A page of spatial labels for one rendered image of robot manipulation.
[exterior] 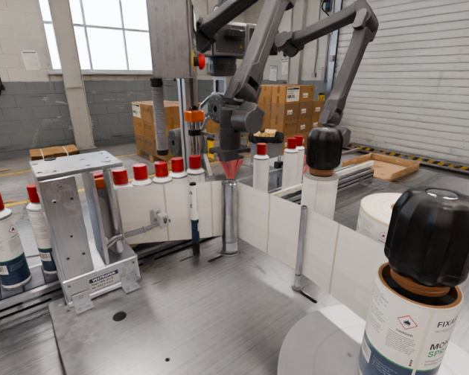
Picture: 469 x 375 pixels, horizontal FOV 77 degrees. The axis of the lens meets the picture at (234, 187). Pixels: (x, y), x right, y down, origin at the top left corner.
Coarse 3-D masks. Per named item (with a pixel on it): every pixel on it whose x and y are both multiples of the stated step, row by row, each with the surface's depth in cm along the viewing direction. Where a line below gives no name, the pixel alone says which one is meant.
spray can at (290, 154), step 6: (288, 138) 103; (294, 138) 103; (288, 144) 103; (294, 144) 103; (288, 150) 103; (294, 150) 103; (288, 156) 103; (294, 156) 103; (288, 162) 104; (294, 162) 104; (288, 168) 105; (294, 168) 105; (288, 174) 106; (294, 174) 106; (282, 180) 109; (288, 180) 106; (294, 180) 107; (282, 186) 109; (288, 186) 107; (294, 192) 109
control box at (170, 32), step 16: (160, 0) 67; (176, 0) 67; (160, 16) 68; (176, 16) 68; (160, 32) 69; (176, 32) 69; (192, 32) 73; (160, 48) 70; (176, 48) 70; (192, 48) 72; (160, 64) 71; (176, 64) 71; (192, 64) 72
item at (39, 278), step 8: (344, 168) 139; (368, 168) 139; (344, 176) 128; (272, 192) 110; (296, 192) 110; (136, 248) 75; (144, 248) 75; (32, 272) 65; (40, 272) 65; (32, 280) 63; (40, 280) 63; (48, 280) 63; (56, 280) 63; (0, 288) 62; (24, 288) 62; (32, 288) 61; (0, 296) 59; (8, 296) 58
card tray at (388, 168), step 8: (352, 160) 159; (360, 160) 165; (368, 160) 169; (376, 160) 169; (384, 160) 166; (392, 160) 162; (400, 160) 159; (408, 160) 156; (376, 168) 154; (384, 168) 154; (392, 168) 154; (400, 168) 154; (408, 168) 145; (416, 168) 151; (376, 176) 142; (384, 176) 142; (392, 176) 136; (400, 176) 141
